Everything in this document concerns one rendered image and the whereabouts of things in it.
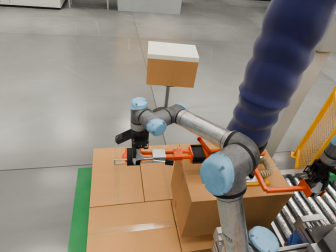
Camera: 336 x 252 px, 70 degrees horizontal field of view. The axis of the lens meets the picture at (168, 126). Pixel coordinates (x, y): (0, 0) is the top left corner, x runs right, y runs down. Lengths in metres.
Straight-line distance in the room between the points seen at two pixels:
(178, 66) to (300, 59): 2.05
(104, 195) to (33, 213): 0.90
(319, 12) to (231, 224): 0.75
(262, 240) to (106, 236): 1.05
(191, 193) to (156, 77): 1.93
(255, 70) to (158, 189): 1.25
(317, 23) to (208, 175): 0.63
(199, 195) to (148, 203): 0.65
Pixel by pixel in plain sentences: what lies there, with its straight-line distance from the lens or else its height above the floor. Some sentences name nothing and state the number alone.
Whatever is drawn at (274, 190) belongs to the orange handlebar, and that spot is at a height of 1.21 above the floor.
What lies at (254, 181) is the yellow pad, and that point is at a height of 1.09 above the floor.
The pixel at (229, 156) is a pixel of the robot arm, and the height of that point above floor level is 1.64.
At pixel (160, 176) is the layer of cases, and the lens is 2.05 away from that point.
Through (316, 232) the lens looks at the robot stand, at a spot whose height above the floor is 1.04.
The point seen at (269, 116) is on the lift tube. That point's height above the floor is 1.54.
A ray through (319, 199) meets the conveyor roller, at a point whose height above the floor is 0.54.
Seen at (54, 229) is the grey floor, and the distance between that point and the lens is 2.51.
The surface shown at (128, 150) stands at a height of 1.23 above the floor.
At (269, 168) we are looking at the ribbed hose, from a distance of 1.51.
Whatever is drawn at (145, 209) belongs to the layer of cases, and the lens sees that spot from 1.87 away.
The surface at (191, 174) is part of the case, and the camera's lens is 1.42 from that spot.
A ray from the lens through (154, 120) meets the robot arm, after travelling 0.99.
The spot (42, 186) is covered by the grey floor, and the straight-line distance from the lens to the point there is 2.82.
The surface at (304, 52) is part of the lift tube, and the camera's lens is 1.05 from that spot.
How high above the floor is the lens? 2.14
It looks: 39 degrees down
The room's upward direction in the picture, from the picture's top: 8 degrees clockwise
